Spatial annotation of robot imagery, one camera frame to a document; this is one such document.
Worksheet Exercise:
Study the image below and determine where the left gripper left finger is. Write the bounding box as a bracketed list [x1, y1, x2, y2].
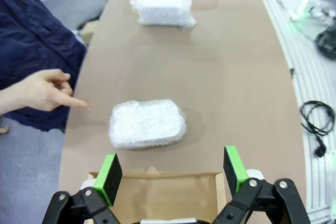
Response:
[41, 153, 124, 224]

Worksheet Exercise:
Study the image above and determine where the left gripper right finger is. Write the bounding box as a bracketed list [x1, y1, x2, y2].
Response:
[209, 145, 312, 224]

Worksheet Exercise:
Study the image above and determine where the bubble-wrapped clock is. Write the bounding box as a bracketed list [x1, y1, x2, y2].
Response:
[109, 99, 187, 151]
[129, 0, 197, 29]

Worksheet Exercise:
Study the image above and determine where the person's left hand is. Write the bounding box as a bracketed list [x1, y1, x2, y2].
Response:
[15, 69, 92, 112]

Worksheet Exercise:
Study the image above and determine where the open brown cardboard box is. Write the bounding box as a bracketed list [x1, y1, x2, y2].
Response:
[88, 166, 226, 224]

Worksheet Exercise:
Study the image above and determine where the black power plug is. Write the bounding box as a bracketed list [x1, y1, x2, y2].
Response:
[313, 140, 328, 158]

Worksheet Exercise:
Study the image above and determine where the person in purple jacket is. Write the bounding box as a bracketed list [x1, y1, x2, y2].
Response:
[0, 0, 88, 133]

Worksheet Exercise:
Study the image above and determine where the black power cable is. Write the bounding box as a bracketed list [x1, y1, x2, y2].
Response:
[299, 100, 335, 137]

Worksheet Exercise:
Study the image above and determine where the black coiled cable bundle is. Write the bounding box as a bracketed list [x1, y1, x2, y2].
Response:
[314, 26, 336, 59]

